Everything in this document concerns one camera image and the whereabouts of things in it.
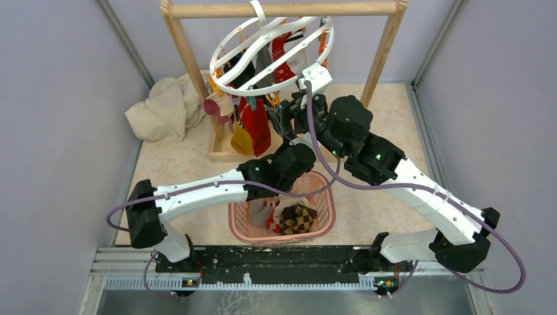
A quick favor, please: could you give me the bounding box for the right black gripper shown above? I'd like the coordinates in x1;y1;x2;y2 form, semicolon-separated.
268;88;347;160

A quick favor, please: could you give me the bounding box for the pink plastic laundry basket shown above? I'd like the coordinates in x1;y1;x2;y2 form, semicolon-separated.
229;171;336;245

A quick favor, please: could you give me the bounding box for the beige brown sock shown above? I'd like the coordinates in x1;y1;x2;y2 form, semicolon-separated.
296;196;317;211

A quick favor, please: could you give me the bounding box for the red patterned sock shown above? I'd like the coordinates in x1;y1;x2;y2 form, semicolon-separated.
271;31;303;83

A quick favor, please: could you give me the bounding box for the grey sock with striped cuff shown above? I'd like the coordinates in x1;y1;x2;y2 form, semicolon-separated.
248;199;275;229

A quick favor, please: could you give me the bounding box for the brown yellow argyle sock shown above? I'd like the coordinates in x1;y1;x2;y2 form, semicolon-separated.
280;205;317;235

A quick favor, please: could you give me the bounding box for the wooden hanger rack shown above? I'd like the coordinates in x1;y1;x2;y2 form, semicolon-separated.
159;0;410;164

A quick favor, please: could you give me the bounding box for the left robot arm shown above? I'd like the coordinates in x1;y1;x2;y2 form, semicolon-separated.
125;143;316;272

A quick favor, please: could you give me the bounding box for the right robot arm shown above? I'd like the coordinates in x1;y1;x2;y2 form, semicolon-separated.
277;93;500;273

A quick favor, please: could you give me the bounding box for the white round clip hanger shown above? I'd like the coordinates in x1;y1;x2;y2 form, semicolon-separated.
210;1;335;96

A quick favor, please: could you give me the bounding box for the plain red sock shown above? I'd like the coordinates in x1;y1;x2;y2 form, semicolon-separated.
240;97;271;156

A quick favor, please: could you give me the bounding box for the mustard yellow sock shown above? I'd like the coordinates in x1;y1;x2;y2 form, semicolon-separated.
231;122;254;156

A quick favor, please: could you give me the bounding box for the grey black sock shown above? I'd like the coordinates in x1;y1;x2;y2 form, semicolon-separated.
229;43;275;89

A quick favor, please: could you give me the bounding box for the beige crumpled cloth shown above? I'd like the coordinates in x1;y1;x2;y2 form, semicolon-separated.
125;74;206;142

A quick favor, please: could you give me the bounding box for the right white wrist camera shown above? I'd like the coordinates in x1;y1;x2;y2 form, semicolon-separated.
298;62;332;95

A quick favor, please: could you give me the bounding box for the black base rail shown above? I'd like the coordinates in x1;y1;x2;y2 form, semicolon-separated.
90;244;485;292

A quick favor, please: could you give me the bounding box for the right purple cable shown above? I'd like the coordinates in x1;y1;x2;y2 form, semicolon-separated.
303;80;527;301

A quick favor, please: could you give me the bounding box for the purple cable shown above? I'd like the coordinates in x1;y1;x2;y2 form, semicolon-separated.
105;138;342;301
303;80;527;301

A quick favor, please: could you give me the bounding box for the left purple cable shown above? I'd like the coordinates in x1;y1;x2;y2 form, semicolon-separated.
105;138;342;301

